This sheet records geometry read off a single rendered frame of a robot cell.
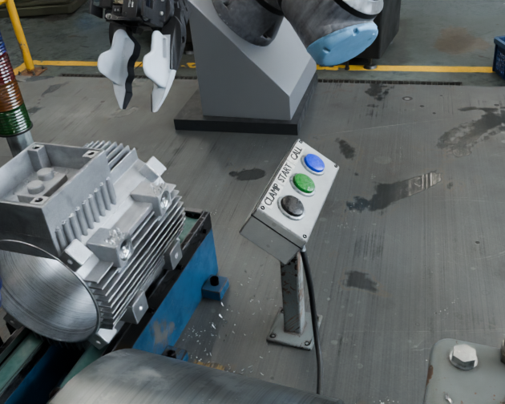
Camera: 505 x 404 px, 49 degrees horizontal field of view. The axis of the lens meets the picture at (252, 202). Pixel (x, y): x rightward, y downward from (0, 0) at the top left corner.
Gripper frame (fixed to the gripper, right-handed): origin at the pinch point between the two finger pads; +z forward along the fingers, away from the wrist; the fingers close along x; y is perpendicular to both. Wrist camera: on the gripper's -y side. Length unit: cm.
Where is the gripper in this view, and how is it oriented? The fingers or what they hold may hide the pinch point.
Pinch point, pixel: (142, 100)
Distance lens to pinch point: 71.6
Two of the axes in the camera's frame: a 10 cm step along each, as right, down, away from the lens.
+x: 9.4, 1.3, -3.2
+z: -1.0, 9.9, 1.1
